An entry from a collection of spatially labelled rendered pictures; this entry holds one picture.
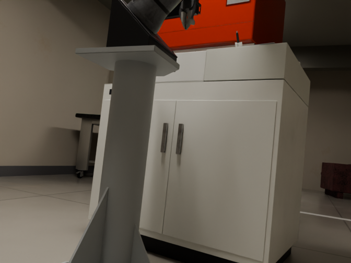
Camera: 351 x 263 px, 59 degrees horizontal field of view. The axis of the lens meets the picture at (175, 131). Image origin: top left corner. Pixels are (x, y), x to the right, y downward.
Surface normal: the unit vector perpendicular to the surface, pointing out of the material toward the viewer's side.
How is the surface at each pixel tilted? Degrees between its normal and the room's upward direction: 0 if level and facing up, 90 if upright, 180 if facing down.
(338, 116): 90
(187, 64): 90
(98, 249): 90
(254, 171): 90
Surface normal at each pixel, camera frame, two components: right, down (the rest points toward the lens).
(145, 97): 0.65, 0.02
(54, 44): 0.91, 0.07
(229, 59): -0.51, -0.11
